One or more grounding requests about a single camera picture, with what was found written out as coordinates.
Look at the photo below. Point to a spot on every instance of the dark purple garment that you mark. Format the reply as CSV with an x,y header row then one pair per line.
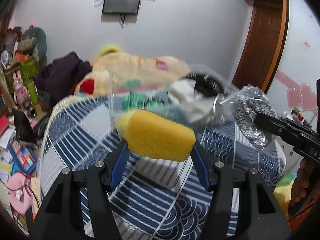
x,y
59,79

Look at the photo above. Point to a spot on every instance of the white door with pink hearts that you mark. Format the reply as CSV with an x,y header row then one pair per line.
x,y
294,84

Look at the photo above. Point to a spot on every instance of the pink plush toy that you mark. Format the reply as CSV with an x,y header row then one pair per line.
x,y
19,195

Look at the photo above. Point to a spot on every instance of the wooden wardrobe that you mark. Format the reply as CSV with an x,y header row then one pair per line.
x,y
264,44

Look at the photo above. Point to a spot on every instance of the beige patchwork fleece blanket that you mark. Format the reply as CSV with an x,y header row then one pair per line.
x,y
124,72

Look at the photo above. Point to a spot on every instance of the pink bunny toy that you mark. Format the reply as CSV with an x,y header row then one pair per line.
x,y
21,93

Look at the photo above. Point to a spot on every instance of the green bottle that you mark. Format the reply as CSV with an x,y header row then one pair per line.
x,y
32,91

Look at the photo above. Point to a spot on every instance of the yellow plush pillow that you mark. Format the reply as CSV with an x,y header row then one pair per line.
x,y
109,49

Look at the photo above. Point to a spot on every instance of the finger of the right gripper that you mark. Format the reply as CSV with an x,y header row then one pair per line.
x,y
290,131

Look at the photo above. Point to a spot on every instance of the yellow sponge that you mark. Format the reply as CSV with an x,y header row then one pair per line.
x,y
153,136

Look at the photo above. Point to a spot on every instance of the grey green plush dinosaur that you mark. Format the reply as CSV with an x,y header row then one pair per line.
x,y
33,40

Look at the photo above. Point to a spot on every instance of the black bag with silver chain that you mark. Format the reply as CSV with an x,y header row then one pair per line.
x,y
206,85

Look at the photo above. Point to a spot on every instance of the green cardboard box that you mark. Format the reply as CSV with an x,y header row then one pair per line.
x,y
28,68

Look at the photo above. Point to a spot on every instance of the colourful pencil case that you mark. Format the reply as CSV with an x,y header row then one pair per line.
x,y
24,157

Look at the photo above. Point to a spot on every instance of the person's right hand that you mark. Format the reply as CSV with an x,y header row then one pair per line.
x,y
301,182

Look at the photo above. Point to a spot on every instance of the white drawstring pouch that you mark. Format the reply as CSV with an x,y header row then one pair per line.
x,y
197,109

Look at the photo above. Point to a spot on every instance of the clear plastic storage box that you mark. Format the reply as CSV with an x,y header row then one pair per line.
x,y
117,96

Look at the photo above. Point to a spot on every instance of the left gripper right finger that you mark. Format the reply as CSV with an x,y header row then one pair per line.
x,y
259,215

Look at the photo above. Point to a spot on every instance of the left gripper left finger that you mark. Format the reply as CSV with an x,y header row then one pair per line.
x,y
60,216

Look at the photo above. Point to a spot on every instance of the blue white patterned bedspread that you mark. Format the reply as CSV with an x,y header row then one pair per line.
x,y
157,199

